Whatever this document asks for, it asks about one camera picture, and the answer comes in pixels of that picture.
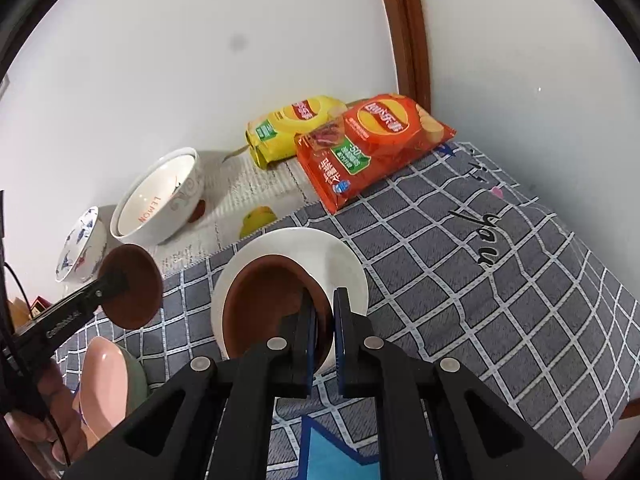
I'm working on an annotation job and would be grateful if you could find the green plate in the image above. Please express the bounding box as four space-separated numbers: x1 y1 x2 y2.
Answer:
119 347 150 412

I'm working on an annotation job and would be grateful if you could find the black cable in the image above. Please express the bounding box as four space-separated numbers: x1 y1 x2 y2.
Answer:
0 260 72 467

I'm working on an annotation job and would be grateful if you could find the light wooden box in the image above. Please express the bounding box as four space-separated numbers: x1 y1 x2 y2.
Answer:
7 297 37 332

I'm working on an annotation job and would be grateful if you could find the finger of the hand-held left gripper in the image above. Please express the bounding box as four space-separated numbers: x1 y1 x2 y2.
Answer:
75 260 135 312

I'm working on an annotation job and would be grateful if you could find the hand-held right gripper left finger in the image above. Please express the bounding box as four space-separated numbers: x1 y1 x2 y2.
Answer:
62 300 321 480

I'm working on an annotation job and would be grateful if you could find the small brown bowl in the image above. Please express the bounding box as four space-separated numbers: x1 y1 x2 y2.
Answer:
97 244 163 330
221 255 335 361

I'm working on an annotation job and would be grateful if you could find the pink plate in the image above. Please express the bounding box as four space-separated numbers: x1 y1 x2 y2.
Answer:
72 336 137 450

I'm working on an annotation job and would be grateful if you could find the blue patterned footed bowl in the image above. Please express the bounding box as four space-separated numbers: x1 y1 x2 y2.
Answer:
55 206 109 283

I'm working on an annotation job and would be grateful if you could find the plain white bowl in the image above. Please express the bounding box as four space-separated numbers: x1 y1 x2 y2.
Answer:
211 227 369 373

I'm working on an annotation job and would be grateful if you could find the red chips bag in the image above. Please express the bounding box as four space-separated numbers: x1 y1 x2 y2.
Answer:
294 93 457 213

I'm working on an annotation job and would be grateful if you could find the yellow chips bag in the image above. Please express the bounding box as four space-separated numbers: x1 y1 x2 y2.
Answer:
245 96 347 169

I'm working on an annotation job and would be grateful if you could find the person's left hand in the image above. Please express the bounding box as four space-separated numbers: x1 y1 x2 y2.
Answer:
4 359 90 467

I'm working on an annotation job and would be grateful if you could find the brown wooden door frame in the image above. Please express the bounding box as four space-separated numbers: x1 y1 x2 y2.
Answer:
375 0 432 113

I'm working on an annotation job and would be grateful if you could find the grey checked star tablecloth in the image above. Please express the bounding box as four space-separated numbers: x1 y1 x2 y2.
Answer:
52 140 640 480

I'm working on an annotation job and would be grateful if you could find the white bowl with orange lettering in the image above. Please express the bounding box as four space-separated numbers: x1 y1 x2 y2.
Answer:
111 152 196 237

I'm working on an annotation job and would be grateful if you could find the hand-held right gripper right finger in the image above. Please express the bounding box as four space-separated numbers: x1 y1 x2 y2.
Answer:
332 287 585 480

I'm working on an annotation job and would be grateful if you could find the white bowl with swirl pattern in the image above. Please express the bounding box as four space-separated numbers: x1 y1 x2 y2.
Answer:
110 147 202 246

